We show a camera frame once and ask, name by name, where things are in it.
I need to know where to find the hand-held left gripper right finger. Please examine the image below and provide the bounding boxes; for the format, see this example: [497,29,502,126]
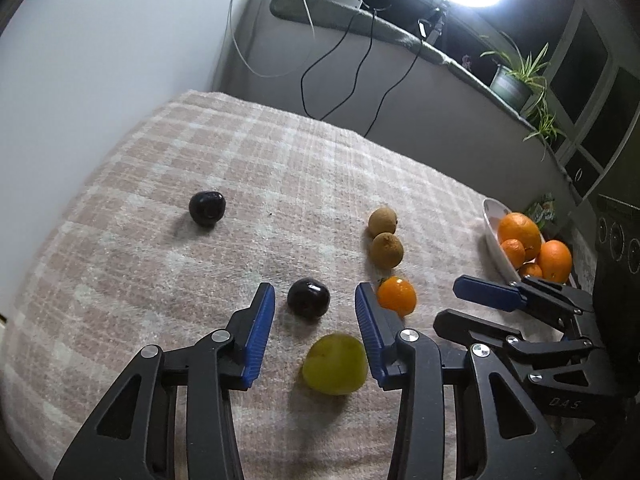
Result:
[354,282,583,480]

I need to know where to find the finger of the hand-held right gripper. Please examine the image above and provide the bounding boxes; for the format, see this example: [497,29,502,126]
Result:
[433,309,608,386]
[452,275,597,332]

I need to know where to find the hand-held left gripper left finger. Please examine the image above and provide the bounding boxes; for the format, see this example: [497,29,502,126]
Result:
[52,282,277,480]

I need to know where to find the white floral plate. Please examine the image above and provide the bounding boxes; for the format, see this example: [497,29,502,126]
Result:
[481,198,547,287]

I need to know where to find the dark plum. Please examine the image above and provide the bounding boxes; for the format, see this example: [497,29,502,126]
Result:
[188,190,227,229]
[286,278,331,319]

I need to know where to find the large orange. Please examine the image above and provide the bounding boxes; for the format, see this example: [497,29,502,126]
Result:
[536,240,574,285]
[497,212,544,263]

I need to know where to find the green apple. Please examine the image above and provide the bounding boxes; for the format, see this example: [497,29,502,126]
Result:
[301,334,370,396]

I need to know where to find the checked blanket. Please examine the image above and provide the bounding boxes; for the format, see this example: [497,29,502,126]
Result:
[0,90,596,480]

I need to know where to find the brown kiwi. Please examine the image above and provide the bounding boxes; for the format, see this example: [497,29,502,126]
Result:
[368,207,400,238]
[370,232,404,269]

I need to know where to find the green snack packets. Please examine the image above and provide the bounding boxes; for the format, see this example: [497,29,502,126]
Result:
[524,192,557,232]

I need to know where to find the black speaker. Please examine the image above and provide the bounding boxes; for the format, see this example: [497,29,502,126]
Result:
[594,194,640,413]

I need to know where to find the green plant pot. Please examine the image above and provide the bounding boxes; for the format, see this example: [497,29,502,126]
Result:
[488,65,534,112]

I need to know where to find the spider plant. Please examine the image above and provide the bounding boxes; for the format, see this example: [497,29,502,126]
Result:
[479,31,569,162]

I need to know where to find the white cabinet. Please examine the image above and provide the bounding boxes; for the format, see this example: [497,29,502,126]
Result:
[0,0,263,313]

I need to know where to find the black cable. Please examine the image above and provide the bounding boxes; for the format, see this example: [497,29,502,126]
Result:
[300,7,363,121]
[320,9,378,121]
[362,42,423,138]

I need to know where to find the white window frame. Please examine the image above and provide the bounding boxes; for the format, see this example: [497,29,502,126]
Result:
[500,0,640,206]

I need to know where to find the ring light stand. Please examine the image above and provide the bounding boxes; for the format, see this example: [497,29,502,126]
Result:
[425,4,449,47]

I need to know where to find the white cable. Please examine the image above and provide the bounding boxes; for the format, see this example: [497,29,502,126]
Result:
[226,0,317,79]

